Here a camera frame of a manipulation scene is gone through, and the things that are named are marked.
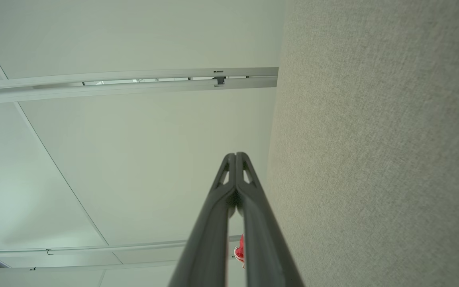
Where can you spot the red garment with white hem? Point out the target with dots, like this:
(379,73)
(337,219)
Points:
(240,250)

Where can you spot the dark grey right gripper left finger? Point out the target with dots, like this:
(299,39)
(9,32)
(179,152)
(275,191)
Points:
(205,247)

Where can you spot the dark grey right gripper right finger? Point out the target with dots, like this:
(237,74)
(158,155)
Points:
(265,255)

